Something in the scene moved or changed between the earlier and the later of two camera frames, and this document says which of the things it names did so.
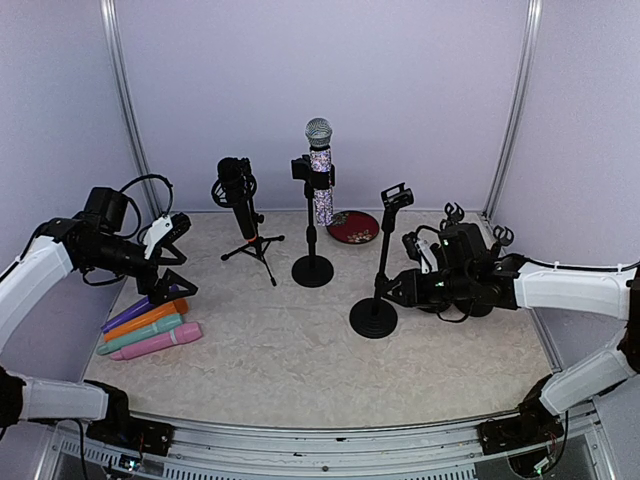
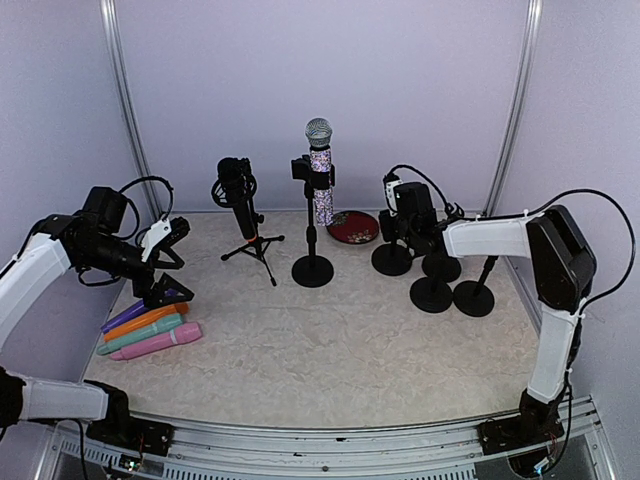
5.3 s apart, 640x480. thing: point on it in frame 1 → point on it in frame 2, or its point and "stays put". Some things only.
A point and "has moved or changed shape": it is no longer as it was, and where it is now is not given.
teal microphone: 155,328 stays put
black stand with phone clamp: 312,271 stays put
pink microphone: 180,335 stays put
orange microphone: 160,312 stays put
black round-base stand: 479,309 has moved or changed shape
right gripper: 419,297 → 385,228
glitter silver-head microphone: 319,134 stays put
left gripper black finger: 166,241 stays put
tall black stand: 377,317 → 391,259
